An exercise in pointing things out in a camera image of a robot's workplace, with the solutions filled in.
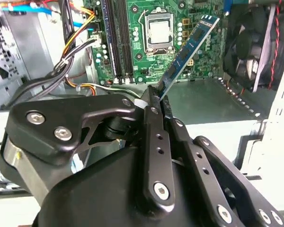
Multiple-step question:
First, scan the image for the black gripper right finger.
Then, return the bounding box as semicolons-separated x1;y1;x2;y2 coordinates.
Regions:
160;96;284;227

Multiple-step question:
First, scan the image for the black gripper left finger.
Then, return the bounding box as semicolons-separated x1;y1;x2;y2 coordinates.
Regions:
0;86;176;213

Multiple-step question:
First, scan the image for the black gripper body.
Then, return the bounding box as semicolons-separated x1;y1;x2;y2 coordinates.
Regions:
33;144;237;227

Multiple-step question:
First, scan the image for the blue RAM memory stick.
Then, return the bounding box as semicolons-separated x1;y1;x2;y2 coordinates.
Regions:
156;14;221;100

